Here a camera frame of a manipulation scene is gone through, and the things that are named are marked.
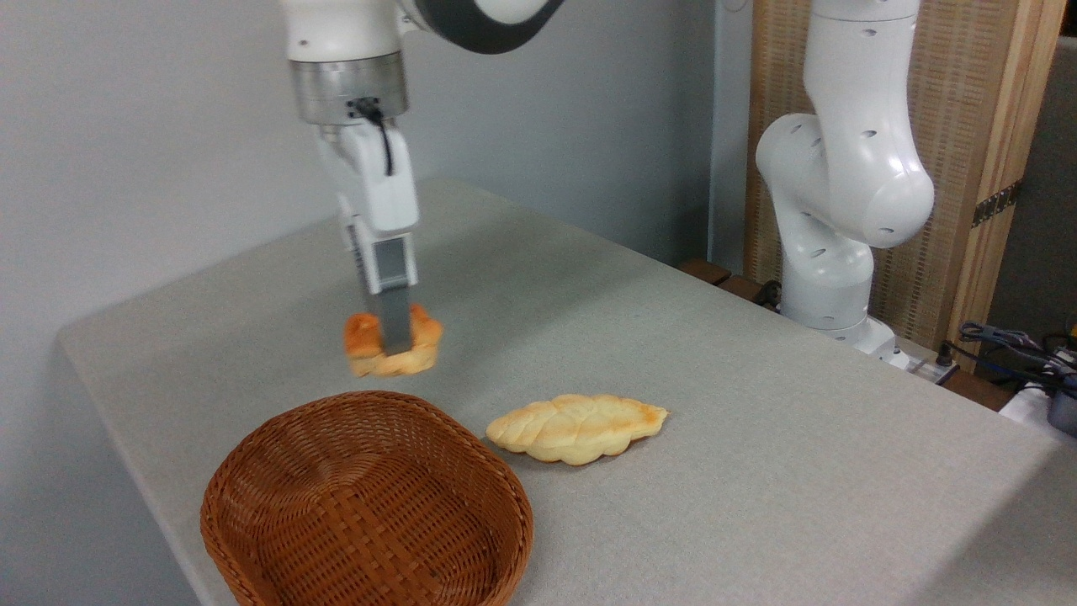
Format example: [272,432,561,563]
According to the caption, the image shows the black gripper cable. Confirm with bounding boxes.
[348,98,397,178]

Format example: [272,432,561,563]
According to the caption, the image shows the blue-grey cable bundle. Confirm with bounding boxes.
[958,321,1077,390]

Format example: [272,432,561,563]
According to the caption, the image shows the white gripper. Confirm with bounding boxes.
[315,118,420,355]

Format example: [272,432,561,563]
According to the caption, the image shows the brown wicker basket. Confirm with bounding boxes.
[199,390,535,606]

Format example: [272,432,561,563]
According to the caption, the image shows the small round orange bread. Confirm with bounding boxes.
[342,304,444,378]

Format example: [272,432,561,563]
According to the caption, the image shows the grey plastic container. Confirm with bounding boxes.
[1046,385,1077,439]

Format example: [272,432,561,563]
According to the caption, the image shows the black metal screen hinge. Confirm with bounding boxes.
[971,178,1025,229]

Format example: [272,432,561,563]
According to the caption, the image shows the wooden slatted folding screen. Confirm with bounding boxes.
[744,0,1068,373]

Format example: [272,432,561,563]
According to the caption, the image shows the silver cylindrical wrist adapter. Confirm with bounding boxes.
[289,52,410,128]

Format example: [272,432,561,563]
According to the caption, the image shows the long leaf-shaped pale bread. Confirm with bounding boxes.
[485,393,670,466]

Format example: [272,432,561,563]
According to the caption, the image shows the grey fabric table cloth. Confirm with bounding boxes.
[56,175,1077,606]

